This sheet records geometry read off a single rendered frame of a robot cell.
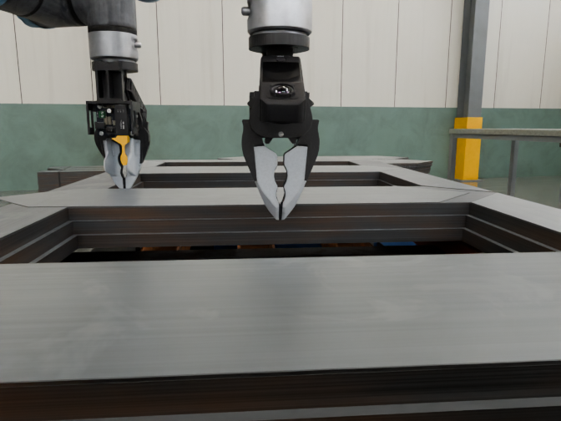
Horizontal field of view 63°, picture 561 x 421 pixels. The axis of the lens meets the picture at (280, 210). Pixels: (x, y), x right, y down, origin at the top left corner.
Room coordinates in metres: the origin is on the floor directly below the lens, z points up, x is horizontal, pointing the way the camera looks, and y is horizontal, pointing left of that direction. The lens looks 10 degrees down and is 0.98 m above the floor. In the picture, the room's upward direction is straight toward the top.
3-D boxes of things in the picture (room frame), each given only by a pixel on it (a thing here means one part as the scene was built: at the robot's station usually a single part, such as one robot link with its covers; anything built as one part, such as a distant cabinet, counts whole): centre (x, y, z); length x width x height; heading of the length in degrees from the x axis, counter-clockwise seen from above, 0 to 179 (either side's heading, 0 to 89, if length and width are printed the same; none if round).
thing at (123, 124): (0.78, 0.27, 1.02); 0.09 x 0.08 x 0.12; 5
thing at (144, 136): (0.80, 0.25, 0.96); 0.05 x 0.02 x 0.09; 95
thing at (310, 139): (0.55, -0.02, 0.96); 0.05 x 0.02 x 0.09; 94
